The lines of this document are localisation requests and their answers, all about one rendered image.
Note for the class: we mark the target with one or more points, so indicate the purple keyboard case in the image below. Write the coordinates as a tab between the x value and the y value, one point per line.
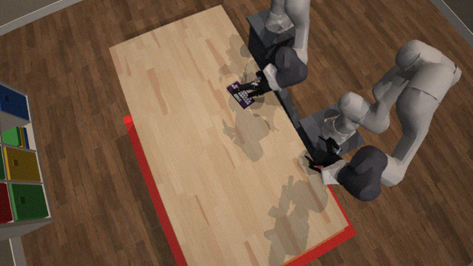
241	97

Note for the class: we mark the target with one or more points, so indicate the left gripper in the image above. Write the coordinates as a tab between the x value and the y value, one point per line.
331	160

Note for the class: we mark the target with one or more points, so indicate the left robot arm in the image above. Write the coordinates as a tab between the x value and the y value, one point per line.
426	83

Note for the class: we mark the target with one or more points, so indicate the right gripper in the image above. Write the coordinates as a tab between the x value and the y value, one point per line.
261	88

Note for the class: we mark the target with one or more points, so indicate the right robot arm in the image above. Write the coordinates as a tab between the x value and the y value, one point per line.
291	67

